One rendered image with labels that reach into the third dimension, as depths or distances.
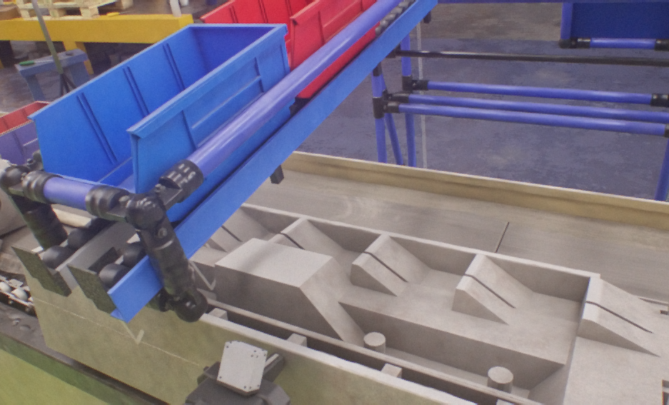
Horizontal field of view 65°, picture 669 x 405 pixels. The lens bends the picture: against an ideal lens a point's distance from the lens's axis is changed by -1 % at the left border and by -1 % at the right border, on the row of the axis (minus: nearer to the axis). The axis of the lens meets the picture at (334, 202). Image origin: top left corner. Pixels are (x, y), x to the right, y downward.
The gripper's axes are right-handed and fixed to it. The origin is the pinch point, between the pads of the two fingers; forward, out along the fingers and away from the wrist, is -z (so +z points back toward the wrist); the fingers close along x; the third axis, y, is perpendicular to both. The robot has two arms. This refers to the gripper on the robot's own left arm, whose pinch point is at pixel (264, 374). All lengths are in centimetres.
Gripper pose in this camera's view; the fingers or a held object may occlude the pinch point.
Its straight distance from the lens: 68.6
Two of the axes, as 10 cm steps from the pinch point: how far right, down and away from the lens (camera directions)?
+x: 8.7, 1.6, -4.6
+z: -4.8, 3.5, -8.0
